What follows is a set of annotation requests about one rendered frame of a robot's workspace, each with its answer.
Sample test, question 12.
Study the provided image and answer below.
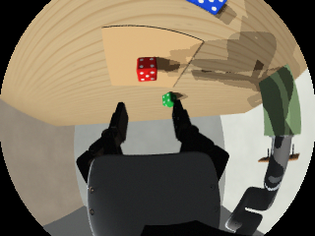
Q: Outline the green die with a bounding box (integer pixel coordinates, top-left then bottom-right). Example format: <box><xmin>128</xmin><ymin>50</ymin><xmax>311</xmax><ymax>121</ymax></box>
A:
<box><xmin>162</xmin><ymin>92</ymin><xmax>177</xmax><ymax>107</ymax></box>

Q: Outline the red die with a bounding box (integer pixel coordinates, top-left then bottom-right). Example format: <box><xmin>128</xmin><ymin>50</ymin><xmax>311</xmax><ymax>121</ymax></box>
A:
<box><xmin>137</xmin><ymin>57</ymin><xmax>158</xmax><ymax>82</ymax></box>

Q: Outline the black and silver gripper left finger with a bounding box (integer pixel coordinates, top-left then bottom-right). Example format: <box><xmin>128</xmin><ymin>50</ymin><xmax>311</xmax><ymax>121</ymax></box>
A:
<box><xmin>76</xmin><ymin>102</ymin><xmax>129</xmax><ymax>184</ymax></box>

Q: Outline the blue die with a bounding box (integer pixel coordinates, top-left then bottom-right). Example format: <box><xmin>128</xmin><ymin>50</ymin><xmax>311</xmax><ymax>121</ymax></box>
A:
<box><xmin>186</xmin><ymin>0</ymin><xmax>227</xmax><ymax>15</ymax></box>

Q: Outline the tan flat mat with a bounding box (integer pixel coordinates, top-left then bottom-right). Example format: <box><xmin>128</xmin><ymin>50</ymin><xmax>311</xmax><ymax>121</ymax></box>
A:
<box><xmin>101</xmin><ymin>26</ymin><xmax>203</xmax><ymax>88</ymax></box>

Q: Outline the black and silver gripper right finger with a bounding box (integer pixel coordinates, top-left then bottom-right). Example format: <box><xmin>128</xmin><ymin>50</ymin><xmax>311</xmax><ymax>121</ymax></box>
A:
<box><xmin>172</xmin><ymin>99</ymin><xmax>229</xmax><ymax>181</ymax></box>

